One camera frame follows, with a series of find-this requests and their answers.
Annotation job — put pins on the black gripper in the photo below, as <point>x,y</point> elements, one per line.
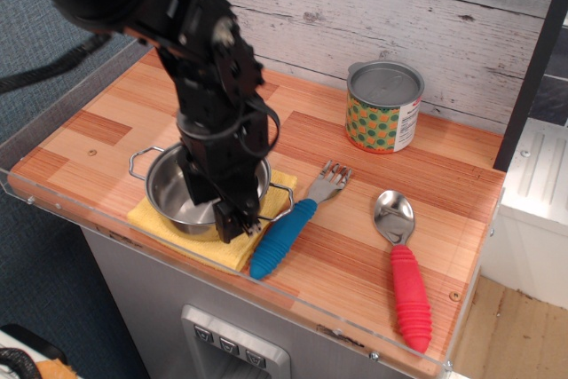
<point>223,166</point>

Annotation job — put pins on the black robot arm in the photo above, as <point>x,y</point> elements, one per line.
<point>223,122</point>

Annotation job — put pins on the yellow folded cloth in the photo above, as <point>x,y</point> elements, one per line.
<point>212,251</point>

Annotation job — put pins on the grey toy kitchen cabinet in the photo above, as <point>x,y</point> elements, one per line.
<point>188,320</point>

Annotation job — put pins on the patterned tin can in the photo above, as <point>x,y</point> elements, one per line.
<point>383,102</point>

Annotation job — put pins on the clear acrylic edge guard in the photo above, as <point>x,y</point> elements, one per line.
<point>73,158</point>

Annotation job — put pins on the orange object bottom left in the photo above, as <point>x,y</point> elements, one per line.
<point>55,369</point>

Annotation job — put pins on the fork with blue handle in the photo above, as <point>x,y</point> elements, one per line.
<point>279,239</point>

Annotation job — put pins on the spoon with red handle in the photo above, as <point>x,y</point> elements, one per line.
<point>394,221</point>

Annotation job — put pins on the black vertical post right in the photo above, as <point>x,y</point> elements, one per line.
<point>531,83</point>

